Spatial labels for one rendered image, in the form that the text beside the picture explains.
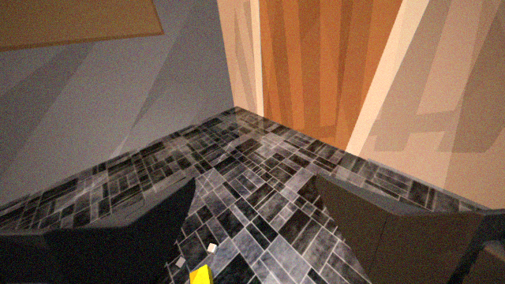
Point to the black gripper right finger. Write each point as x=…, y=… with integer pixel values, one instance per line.
x=397, y=243

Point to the yellow block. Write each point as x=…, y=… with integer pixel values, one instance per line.
x=202, y=275

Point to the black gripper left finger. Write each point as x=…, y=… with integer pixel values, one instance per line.
x=130, y=246

